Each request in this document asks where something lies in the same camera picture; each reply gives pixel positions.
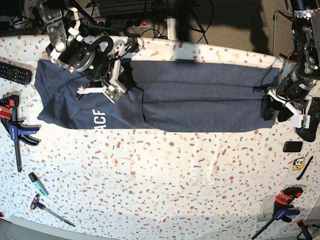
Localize black TV remote control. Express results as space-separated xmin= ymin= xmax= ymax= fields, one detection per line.
xmin=0 ymin=62 xmax=32 ymax=86

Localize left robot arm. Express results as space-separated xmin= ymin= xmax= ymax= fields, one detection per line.
xmin=263 ymin=0 xmax=320 ymax=142

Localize white metal table leg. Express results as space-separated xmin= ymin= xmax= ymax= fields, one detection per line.
xmin=166 ymin=17 xmax=178 ymax=41

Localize black game controller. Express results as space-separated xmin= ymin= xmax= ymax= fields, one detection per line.
xmin=296 ymin=97 xmax=320 ymax=143

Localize black table clip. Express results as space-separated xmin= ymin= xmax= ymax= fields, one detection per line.
xmin=126 ymin=33 xmax=139 ymax=53

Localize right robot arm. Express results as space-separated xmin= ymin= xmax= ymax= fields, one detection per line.
xmin=38 ymin=0 xmax=134 ymax=103

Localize terrazzo pattern tablecloth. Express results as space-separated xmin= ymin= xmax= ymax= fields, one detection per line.
xmin=0 ymin=34 xmax=320 ymax=240

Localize small black rectangular case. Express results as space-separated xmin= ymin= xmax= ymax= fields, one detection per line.
xmin=282 ymin=141 xmax=303 ymax=153

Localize red black corner clamp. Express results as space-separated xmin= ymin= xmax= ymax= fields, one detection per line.
xmin=296 ymin=219 xmax=313 ymax=240

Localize blue red bar clamp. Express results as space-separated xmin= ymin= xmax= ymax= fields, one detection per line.
xmin=251 ymin=187 xmax=303 ymax=240

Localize blue black bar clamp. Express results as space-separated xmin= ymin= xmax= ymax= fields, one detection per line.
xmin=0 ymin=95 xmax=40 ymax=173

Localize light blue highlighter marker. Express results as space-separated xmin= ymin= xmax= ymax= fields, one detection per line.
xmin=28 ymin=172 xmax=49 ymax=197

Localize orange blue T-handle screwdriver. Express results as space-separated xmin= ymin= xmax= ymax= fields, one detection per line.
xmin=30 ymin=193 xmax=75 ymax=227

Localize blue grey T-shirt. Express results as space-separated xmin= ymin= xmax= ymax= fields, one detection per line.
xmin=35 ymin=60 xmax=280 ymax=133

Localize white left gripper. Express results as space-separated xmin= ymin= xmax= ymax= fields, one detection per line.
xmin=267 ymin=89 xmax=311 ymax=129

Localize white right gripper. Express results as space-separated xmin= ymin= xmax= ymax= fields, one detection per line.
xmin=76 ymin=44 xmax=127 ymax=103

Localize thin black strip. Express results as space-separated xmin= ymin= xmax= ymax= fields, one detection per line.
xmin=296 ymin=156 xmax=314 ymax=181

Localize white power strip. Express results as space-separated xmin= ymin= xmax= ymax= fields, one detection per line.
xmin=104 ymin=19 xmax=153 ymax=29

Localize yellow panda sticker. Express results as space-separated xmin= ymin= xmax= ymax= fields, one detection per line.
xmin=292 ymin=156 xmax=305 ymax=171

